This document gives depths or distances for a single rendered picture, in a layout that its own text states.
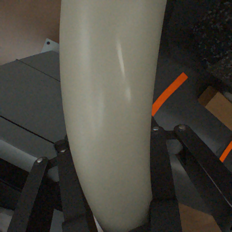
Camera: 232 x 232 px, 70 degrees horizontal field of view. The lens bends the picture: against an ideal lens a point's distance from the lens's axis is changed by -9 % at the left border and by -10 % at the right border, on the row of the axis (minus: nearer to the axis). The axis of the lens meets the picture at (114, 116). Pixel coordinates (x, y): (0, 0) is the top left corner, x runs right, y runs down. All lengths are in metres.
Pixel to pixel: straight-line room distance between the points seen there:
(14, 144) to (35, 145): 0.04
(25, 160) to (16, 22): 0.95
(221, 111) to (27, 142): 1.03
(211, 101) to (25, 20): 1.15
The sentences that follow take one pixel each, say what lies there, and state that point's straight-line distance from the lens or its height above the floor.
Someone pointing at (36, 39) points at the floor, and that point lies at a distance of 1.15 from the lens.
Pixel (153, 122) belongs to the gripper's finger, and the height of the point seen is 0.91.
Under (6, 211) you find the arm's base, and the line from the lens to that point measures 0.40.
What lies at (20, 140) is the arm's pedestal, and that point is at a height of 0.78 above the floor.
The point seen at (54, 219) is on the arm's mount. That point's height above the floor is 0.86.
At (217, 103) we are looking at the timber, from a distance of 1.13.
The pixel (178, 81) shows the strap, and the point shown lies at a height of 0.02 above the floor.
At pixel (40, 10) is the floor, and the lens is 1.14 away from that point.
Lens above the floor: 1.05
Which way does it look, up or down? 65 degrees down
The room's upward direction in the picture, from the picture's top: 178 degrees counter-clockwise
